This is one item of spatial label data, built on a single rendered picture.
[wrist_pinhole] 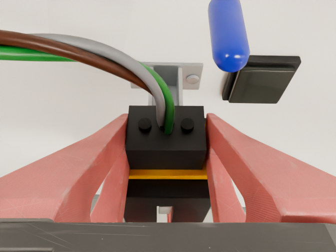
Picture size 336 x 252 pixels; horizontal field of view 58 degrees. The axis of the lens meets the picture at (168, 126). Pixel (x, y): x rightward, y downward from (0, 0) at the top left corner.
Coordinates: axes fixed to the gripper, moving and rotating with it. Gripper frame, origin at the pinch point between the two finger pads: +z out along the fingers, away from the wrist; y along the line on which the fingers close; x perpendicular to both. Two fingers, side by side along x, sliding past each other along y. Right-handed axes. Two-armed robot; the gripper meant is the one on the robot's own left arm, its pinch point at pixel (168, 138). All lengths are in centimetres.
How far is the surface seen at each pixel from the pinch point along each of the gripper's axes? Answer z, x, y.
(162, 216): 76, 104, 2
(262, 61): 6.9, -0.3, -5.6
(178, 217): -0.1, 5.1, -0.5
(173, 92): 7.6, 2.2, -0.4
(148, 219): 0.1, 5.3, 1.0
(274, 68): 6.7, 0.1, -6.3
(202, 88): 8.6, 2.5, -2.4
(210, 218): 79, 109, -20
